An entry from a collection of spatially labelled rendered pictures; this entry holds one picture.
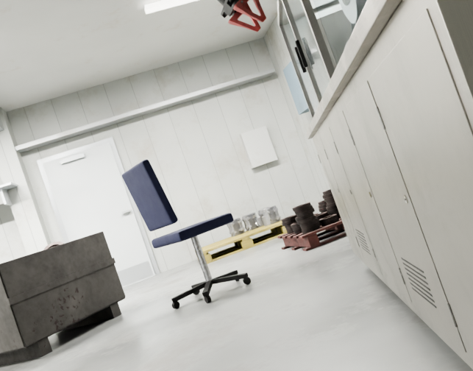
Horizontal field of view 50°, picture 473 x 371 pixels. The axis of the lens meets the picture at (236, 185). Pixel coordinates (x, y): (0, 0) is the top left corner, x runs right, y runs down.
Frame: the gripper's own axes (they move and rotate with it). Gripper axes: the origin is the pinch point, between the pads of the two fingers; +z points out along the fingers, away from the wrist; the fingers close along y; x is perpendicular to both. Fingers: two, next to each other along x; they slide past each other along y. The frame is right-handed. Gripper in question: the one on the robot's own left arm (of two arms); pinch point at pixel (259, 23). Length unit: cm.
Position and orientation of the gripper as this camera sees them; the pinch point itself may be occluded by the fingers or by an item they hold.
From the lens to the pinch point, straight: 131.9
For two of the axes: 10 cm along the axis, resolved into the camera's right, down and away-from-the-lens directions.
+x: -6.4, 7.5, -1.8
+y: -1.8, 0.9, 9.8
